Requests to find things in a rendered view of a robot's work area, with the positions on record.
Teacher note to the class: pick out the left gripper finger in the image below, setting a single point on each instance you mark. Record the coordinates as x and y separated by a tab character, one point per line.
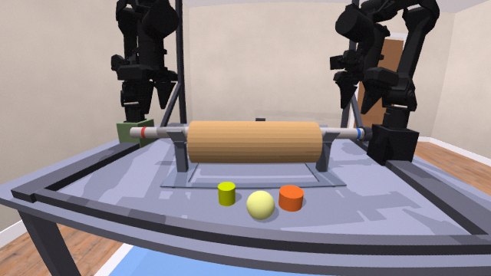
373	92
347	92

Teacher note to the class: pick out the tan paper roll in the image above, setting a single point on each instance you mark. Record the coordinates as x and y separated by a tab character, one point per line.
254	142

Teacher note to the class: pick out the pale yellow ball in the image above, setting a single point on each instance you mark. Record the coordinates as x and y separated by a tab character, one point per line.
260	205

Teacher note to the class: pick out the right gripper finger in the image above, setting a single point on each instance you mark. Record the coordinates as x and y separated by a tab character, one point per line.
143	91
164	91

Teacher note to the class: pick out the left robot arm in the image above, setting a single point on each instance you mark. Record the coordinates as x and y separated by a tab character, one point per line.
360	25

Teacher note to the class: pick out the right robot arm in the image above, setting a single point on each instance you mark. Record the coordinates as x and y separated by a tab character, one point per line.
158	23

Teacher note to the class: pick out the yellow cylinder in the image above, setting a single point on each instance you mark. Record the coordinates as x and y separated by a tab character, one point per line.
227	193

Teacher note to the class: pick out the orange cylinder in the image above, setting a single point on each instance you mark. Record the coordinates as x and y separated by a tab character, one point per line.
290	198

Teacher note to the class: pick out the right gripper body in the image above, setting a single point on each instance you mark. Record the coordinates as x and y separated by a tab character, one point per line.
151	54

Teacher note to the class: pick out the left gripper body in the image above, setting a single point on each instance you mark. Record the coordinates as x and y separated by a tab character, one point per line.
376	74

